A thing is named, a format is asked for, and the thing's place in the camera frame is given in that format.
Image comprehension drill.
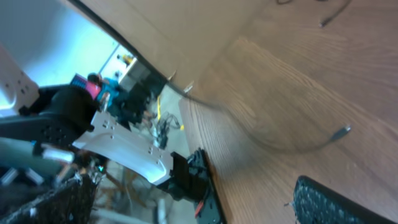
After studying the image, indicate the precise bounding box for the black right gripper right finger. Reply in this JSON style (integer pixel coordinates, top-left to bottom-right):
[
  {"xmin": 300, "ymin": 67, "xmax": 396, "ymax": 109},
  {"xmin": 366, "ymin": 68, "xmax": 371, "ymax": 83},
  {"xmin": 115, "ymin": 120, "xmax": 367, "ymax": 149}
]
[{"xmin": 292, "ymin": 175, "xmax": 394, "ymax": 224}]

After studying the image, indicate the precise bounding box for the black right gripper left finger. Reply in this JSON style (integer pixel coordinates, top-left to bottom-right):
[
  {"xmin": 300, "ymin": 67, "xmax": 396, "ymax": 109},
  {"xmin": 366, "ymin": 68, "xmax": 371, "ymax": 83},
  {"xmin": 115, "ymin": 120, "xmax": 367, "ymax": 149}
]
[{"xmin": 1, "ymin": 175, "xmax": 96, "ymax": 224}]

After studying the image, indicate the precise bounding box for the black USB cable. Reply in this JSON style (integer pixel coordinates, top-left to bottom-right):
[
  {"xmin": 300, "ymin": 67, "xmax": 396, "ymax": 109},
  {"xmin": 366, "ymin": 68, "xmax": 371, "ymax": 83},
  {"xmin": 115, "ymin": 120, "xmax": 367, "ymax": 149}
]
[
  {"xmin": 167, "ymin": 80, "xmax": 352, "ymax": 154},
  {"xmin": 276, "ymin": 0, "xmax": 352, "ymax": 28}
]

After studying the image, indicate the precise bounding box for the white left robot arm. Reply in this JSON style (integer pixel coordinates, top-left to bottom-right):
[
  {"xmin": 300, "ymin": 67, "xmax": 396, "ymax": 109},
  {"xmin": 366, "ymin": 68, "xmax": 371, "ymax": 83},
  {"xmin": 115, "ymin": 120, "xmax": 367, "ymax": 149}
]
[{"xmin": 1, "ymin": 48, "xmax": 215, "ymax": 202}]

